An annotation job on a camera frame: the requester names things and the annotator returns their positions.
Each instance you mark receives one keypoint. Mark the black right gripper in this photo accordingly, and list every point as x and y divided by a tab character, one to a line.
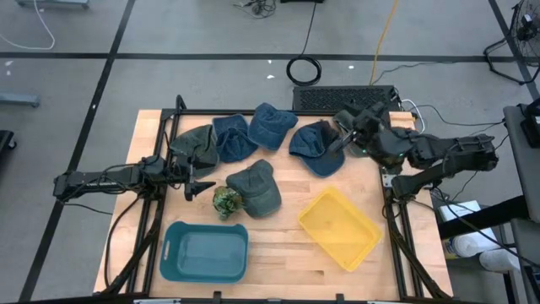
366	133

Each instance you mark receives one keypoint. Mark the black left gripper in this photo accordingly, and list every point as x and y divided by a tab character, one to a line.
190	186

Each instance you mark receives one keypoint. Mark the dark blue denim cap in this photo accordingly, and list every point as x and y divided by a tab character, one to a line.
312	156
234	145

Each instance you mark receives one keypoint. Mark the medium blue denim cap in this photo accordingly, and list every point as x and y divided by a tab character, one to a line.
270	126

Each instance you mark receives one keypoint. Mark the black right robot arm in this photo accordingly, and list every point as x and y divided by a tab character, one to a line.
464	154

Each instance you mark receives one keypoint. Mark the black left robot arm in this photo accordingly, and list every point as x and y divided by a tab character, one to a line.
105	179

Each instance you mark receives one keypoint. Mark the camouflage green cap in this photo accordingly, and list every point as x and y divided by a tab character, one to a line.
228	202

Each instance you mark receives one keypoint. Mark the black keyboard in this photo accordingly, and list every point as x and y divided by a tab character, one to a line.
329	98

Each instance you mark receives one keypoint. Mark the silver mounting plate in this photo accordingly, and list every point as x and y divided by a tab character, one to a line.
388	181

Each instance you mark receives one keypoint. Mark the teal plastic bin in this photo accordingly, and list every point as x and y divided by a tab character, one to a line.
202	253

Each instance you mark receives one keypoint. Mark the yellow plastic bin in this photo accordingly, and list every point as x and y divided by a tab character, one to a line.
337	228

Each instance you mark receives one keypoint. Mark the white paper box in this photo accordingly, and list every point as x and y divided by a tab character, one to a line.
460	209

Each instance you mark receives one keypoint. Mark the black beam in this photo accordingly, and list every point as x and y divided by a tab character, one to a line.
485	217

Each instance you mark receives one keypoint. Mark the white paper towel roll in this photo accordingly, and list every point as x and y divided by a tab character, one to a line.
474	245
500	261

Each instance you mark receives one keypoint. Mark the grey desk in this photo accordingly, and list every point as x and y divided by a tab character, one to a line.
516	169

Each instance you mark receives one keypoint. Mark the black desk device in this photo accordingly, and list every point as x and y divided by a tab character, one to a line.
532	126

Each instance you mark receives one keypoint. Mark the grey metal bar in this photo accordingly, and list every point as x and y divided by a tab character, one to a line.
19	99

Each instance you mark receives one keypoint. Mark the black floor fan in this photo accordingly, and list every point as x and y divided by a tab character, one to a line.
527	23

